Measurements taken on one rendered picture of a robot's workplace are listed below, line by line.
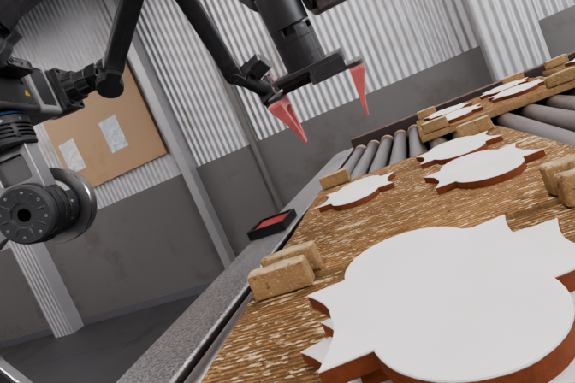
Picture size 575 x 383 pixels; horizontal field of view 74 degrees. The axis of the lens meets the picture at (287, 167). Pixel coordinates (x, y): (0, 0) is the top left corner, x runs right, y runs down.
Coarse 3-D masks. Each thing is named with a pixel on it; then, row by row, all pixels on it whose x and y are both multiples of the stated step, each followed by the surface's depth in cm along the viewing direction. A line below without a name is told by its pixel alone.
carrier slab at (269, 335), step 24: (528, 216) 30; (552, 216) 29; (312, 288) 34; (264, 312) 33; (288, 312) 31; (312, 312) 30; (240, 336) 31; (264, 336) 29; (288, 336) 28; (312, 336) 26; (216, 360) 28; (240, 360) 27; (264, 360) 26; (288, 360) 25
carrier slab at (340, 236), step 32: (416, 160) 68; (544, 160) 41; (320, 192) 76; (384, 192) 55; (416, 192) 49; (448, 192) 44; (480, 192) 40; (512, 192) 36; (544, 192) 33; (320, 224) 53; (352, 224) 47; (384, 224) 42; (416, 224) 38; (448, 224) 35; (352, 256) 37
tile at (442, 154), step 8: (472, 136) 63; (480, 136) 61; (488, 136) 59; (496, 136) 57; (440, 144) 68; (448, 144) 65; (456, 144) 62; (464, 144) 60; (472, 144) 58; (480, 144) 56; (488, 144) 57; (432, 152) 64; (440, 152) 62; (448, 152) 59; (456, 152) 57; (464, 152) 55; (472, 152) 55; (424, 160) 61; (432, 160) 59; (440, 160) 57; (448, 160) 56
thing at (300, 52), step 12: (300, 24) 49; (276, 36) 50; (288, 36) 49; (300, 36) 49; (312, 36) 50; (276, 48) 52; (288, 48) 50; (300, 48) 50; (312, 48) 50; (288, 60) 51; (300, 60) 50; (312, 60) 50; (324, 60) 49; (288, 72) 52; (300, 72) 50; (276, 84) 51; (288, 84) 52
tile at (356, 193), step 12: (360, 180) 66; (372, 180) 62; (384, 180) 59; (336, 192) 65; (348, 192) 61; (360, 192) 57; (372, 192) 55; (324, 204) 60; (336, 204) 56; (348, 204) 55; (360, 204) 54
